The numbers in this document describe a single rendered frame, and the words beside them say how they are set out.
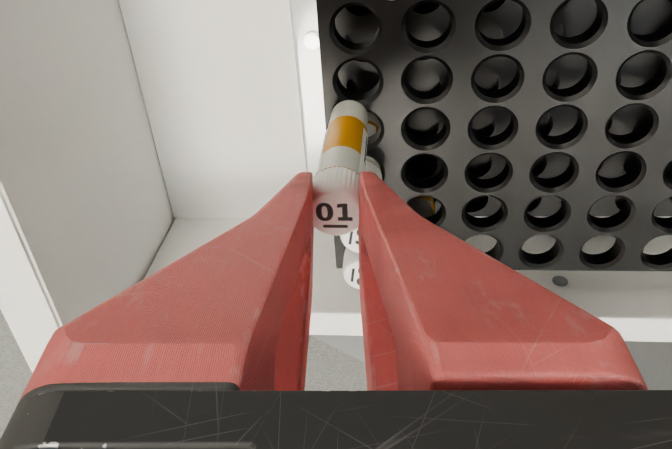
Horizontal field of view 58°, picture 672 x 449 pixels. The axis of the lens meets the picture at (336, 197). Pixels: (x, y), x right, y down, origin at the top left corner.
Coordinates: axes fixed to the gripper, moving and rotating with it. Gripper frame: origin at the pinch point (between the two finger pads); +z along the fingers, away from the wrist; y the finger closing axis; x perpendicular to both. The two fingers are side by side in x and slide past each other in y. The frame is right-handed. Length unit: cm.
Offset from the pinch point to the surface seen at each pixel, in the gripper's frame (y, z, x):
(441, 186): -3.1, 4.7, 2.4
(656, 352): -27.4, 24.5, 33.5
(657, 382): -27, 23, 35
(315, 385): 5, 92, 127
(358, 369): -6, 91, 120
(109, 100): 7.9, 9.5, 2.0
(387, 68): -1.3, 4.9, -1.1
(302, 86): 1.2, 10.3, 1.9
